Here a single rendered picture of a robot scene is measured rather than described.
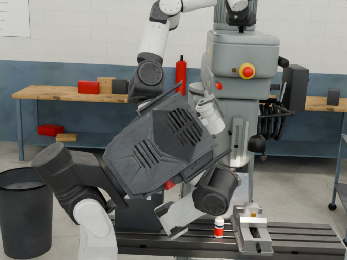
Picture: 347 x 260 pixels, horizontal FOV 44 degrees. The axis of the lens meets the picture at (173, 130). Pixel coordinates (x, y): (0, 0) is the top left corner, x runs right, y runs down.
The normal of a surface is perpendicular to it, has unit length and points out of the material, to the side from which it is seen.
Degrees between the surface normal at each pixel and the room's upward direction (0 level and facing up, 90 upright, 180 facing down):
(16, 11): 90
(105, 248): 115
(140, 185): 74
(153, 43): 60
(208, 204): 102
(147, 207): 90
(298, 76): 90
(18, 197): 94
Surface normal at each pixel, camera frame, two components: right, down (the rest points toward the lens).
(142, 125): -0.14, -0.02
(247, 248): 0.00, 0.27
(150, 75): 0.26, -0.21
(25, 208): 0.32, 0.33
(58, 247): 0.04, -0.96
